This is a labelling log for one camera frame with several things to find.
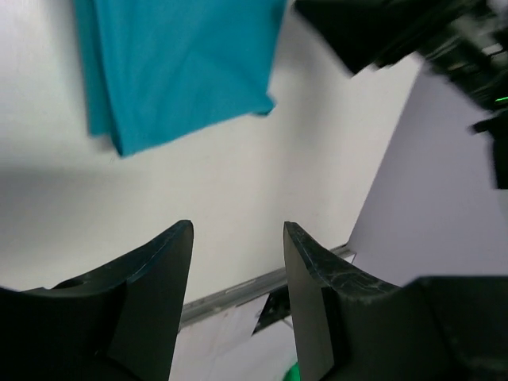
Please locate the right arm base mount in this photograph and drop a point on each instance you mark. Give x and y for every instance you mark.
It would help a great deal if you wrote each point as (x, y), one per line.
(276, 308)

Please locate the teal t-shirt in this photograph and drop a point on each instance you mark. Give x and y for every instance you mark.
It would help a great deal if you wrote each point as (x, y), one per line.
(155, 71)

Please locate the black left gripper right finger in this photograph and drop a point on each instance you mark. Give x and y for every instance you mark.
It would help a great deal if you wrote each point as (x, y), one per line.
(350, 325)

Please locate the green cloth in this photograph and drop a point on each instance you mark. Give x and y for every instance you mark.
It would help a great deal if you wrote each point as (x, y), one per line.
(293, 373)

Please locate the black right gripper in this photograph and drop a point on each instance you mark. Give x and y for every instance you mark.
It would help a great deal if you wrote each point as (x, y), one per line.
(470, 52)

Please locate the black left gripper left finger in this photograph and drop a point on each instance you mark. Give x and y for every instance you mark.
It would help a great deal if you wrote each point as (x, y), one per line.
(117, 322)

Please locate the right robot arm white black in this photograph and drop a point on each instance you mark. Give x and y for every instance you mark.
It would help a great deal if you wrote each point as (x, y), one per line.
(440, 14)

